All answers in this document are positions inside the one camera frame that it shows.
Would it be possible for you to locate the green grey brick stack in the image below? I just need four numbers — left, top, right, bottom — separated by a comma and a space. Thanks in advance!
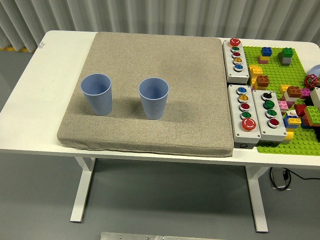
276, 47, 294, 67

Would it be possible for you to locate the grey box with black knob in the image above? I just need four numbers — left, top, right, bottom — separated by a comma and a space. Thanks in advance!
251, 89, 288, 147

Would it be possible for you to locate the pink brick on white brick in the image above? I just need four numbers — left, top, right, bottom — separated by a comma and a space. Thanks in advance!
277, 99, 291, 112

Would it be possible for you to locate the white table leg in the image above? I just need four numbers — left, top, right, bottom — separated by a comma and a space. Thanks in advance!
244, 166, 270, 233
69, 156, 96, 224

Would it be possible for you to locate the grey-white pleated curtain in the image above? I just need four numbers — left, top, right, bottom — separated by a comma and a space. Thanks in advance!
0, 0, 320, 53

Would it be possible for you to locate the green orange brick stack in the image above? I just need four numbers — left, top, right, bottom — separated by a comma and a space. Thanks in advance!
301, 105, 320, 129

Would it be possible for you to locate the yellow round-end brick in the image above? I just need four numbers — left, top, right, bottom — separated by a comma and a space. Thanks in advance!
282, 131, 294, 145

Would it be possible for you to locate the white box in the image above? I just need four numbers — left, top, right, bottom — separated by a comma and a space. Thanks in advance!
309, 86, 320, 107

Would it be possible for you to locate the brown brick on yellow bricks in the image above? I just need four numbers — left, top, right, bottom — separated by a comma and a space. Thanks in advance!
251, 74, 271, 91

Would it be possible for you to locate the blue yellow pink brick stack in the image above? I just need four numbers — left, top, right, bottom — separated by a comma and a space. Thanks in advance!
257, 46, 273, 64

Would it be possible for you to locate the grey-brown fabric mat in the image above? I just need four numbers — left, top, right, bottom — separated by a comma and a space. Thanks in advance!
56, 31, 235, 158

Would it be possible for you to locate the green building baseplate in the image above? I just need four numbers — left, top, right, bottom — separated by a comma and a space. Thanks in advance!
242, 45, 320, 156

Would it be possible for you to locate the magenta brick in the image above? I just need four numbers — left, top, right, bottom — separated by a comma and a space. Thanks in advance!
299, 88, 312, 100

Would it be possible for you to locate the brown brick on white brick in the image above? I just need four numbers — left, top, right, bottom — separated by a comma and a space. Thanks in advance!
283, 85, 303, 102

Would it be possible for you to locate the black power cable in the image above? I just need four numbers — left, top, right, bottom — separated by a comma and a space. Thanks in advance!
268, 166, 320, 192

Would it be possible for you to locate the blue ribbed plastic cup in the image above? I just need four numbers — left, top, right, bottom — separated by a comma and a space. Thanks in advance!
138, 77, 170, 121
80, 73, 113, 117

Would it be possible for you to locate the grey power adapter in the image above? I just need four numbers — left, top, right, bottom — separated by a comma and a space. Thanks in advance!
271, 169, 288, 191

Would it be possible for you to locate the red brick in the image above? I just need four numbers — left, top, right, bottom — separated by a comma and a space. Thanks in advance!
293, 104, 307, 117

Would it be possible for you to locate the pale blue dome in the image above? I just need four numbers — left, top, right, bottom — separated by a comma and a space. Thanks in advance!
307, 64, 320, 79

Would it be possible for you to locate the grey five-button control box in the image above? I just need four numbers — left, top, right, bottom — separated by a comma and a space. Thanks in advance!
227, 84, 262, 145
222, 37, 251, 85

